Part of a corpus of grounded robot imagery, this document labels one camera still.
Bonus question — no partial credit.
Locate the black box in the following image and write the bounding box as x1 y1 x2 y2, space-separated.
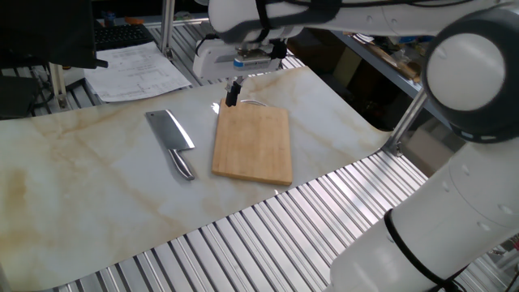
0 75 41 121

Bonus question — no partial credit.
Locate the white printed paper sheet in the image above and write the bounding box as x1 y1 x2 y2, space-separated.
84 41 192 103

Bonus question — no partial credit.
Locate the black monitor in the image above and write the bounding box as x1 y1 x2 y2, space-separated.
0 0 109 70

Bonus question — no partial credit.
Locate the grey metal shelf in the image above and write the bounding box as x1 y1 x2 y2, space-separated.
332 30 431 101

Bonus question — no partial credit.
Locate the steel cleaver knife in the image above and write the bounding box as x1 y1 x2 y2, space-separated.
144 109 196 182

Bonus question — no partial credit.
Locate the tan cardboard box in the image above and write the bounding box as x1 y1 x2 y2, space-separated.
403 128 465 176

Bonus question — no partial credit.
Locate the marble pattern table mat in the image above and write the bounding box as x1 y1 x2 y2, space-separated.
0 66 392 292

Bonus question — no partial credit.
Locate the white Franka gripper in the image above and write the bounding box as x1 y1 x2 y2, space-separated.
192 38 285 108

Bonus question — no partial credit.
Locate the wooden cutting board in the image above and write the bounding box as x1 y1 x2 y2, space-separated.
211 98 294 187

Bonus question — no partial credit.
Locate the black camera cable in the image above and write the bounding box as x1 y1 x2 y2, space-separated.
269 38 290 61

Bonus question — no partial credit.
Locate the black keyboard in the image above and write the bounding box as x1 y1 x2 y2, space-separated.
93 23 155 52

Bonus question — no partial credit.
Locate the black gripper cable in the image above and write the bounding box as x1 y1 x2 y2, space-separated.
194 32 220 57

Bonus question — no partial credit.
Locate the short aluminium frame post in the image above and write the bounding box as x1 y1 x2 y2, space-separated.
48 62 68 110

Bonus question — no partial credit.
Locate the silver wrist camera blue end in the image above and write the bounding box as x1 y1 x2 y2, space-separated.
233 54 273 69

